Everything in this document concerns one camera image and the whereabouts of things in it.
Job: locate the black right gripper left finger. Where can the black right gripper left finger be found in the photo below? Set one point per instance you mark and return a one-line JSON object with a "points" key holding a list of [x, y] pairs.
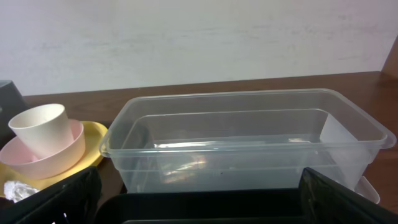
{"points": [[72, 200]]}

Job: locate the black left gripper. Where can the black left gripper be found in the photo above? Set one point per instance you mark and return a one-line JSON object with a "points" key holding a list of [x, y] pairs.
{"points": [[12, 103]]}

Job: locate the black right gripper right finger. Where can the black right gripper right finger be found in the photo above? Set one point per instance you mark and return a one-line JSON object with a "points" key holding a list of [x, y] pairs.
{"points": [[325, 201]]}

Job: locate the cream cup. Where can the cream cup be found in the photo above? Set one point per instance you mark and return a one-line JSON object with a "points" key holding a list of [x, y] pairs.
{"points": [[44, 129]]}

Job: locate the pink bowl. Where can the pink bowl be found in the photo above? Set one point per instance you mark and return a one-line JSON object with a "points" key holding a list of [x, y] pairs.
{"points": [[19, 158]]}

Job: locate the white napkin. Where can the white napkin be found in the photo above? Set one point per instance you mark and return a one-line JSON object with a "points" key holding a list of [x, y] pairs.
{"points": [[16, 191]]}

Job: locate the black tray bin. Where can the black tray bin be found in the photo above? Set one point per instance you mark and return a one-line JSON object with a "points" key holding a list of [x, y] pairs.
{"points": [[231, 206]]}

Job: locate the yellow plate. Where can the yellow plate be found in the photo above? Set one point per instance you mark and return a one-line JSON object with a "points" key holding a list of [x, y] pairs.
{"points": [[93, 131]]}

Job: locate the clear plastic bin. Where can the clear plastic bin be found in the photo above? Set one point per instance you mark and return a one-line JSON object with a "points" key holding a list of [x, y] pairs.
{"points": [[241, 140]]}

